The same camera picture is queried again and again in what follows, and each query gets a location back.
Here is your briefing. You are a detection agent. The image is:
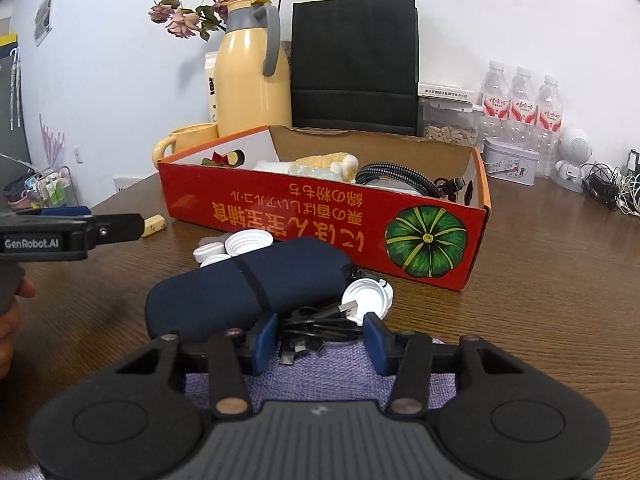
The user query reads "tangled black cable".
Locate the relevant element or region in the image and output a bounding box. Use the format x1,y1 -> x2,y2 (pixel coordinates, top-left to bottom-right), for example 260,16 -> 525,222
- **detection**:
582,161 -> 626,210

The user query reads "white robot-shaped speaker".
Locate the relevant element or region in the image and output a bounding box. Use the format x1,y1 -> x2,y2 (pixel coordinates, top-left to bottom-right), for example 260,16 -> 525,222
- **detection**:
554,126 -> 592,193

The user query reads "glittery plastic packet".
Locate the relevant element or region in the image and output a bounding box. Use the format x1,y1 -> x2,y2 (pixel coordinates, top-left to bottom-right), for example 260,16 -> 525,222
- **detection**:
289,160 -> 346,179

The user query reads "flat white box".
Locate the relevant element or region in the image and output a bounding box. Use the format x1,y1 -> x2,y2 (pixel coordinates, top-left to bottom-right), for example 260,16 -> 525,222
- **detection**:
417,82 -> 483,98

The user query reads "wall picture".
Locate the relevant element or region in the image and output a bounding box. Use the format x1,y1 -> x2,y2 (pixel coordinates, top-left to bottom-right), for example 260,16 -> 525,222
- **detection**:
34,0 -> 56,48

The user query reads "yellow thermos jug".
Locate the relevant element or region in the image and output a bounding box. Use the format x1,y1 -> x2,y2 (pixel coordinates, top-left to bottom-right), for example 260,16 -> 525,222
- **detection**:
216,0 -> 292,138

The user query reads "person's left hand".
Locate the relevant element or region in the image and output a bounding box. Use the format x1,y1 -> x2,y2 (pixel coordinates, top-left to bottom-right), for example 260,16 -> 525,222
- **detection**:
0,281 -> 38,379

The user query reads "clear seed container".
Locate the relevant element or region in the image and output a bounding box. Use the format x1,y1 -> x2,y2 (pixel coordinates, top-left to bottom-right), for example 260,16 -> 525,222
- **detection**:
419,94 -> 481,147

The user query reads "dark cabinet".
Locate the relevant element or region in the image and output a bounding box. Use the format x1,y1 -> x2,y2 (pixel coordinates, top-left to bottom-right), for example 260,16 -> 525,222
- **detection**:
0,32 -> 32,173

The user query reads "yellow ceramic mug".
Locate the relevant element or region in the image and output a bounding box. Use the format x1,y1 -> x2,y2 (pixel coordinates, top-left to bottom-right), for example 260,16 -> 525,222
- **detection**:
152,123 -> 221,168

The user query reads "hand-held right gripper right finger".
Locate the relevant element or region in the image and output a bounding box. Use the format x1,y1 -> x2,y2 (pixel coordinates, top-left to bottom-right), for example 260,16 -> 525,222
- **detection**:
363,312 -> 523,416

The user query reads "navy zip case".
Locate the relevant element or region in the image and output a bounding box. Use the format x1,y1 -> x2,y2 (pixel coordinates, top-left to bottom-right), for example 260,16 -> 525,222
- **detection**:
146,237 -> 355,348

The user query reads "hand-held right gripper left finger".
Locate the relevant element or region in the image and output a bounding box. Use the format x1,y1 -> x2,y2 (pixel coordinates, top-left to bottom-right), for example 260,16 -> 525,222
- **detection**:
115,314 -> 279,418

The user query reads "braided charging cable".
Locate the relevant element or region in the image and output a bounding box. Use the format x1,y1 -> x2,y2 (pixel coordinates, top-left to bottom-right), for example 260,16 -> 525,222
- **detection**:
355,161 -> 436,196

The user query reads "yellow and white plush toy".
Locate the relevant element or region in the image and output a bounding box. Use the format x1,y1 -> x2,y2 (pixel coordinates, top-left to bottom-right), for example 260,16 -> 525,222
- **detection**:
255,152 -> 361,183

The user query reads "wire rack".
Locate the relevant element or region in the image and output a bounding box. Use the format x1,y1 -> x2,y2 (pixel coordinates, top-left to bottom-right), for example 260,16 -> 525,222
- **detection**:
2,165 -> 73,211

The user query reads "printed tin box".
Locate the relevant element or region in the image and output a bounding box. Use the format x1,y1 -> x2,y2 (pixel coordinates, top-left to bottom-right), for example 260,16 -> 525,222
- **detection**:
481,137 -> 541,187

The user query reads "red cardboard box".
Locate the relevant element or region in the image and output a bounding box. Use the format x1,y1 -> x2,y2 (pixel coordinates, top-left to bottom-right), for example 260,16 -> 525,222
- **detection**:
157,125 -> 492,293

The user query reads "black paper bag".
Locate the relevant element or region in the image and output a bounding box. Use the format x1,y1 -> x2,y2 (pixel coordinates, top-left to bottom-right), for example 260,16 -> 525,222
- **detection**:
291,0 -> 420,137

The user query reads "black cable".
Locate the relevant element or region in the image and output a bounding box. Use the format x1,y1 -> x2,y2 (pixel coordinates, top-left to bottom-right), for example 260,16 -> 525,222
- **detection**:
277,300 -> 368,367
582,161 -> 626,210

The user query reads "red artificial flower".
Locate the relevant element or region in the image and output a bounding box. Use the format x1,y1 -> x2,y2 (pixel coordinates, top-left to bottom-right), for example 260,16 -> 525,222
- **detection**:
200,150 -> 246,167

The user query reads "purple knitted cloth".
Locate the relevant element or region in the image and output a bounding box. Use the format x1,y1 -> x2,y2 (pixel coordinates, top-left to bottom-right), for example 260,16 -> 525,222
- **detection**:
182,337 -> 458,413

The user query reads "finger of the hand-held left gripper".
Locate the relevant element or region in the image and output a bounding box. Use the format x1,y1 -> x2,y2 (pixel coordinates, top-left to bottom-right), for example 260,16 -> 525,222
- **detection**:
82,212 -> 147,257
15,206 -> 96,221

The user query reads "clear water bottle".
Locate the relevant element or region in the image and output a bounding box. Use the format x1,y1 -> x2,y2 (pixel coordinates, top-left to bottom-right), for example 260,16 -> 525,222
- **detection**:
536,75 -> 565,178
507,66 -> 540,148
479,60 -> 512,142

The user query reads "white threaded bottle cap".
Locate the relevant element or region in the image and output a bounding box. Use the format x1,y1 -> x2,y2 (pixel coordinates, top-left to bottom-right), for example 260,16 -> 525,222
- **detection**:
225,230 -> 273,260

